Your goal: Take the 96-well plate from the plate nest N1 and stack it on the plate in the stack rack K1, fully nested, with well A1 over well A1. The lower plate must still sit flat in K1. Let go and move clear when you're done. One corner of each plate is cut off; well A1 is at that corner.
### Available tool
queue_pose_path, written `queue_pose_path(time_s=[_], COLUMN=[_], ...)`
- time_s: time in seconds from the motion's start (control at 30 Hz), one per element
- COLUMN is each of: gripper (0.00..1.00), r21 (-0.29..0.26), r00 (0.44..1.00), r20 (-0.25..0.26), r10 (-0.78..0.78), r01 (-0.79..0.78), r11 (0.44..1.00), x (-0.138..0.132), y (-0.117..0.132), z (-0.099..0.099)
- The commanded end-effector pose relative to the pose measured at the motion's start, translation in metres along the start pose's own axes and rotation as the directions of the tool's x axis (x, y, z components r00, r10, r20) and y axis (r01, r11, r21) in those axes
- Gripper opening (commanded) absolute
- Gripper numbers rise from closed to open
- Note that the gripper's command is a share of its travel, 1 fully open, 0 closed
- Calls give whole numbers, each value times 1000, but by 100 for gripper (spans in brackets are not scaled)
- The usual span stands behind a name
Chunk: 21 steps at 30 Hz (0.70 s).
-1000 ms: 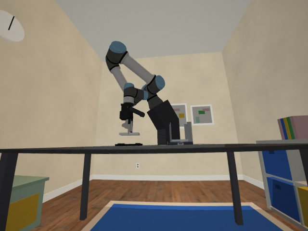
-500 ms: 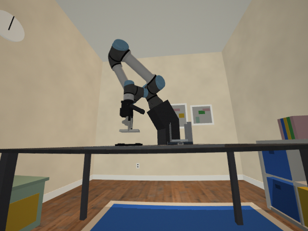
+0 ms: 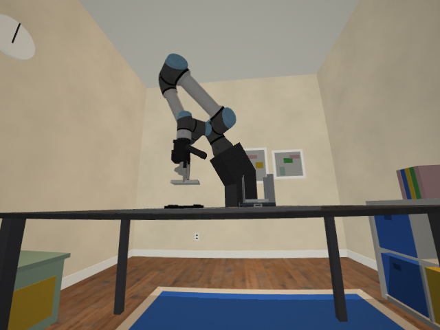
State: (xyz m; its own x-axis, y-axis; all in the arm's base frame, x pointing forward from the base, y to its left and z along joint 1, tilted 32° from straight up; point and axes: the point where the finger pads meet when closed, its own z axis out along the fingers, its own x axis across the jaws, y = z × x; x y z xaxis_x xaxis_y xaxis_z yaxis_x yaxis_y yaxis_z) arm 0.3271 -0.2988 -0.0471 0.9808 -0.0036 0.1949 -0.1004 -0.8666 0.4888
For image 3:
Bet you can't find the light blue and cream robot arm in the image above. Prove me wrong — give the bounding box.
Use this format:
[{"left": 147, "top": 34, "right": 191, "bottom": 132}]
[{"left": 159, "top": 54, "right": 237, "bottom": 160}]

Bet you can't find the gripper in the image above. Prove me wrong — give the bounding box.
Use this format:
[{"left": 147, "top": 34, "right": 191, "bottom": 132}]
[{"left": 171, "top": 137, "right": 191, "bottom": 182}]

